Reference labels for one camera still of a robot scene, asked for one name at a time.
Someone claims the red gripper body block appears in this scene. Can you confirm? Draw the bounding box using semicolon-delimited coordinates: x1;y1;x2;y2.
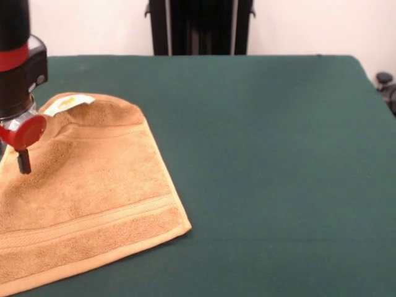
0;114;48;151

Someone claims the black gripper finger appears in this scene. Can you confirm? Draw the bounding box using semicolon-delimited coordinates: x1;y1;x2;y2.
17;148;32;174

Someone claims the tan terry towel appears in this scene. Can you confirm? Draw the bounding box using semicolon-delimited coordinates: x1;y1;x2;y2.
0;92;192;297

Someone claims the black stand column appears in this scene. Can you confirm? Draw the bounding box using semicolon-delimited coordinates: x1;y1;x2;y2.
144;0;257;56

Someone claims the dark green table cloth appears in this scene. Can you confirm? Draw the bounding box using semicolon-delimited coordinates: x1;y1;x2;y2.
0;54;396;297

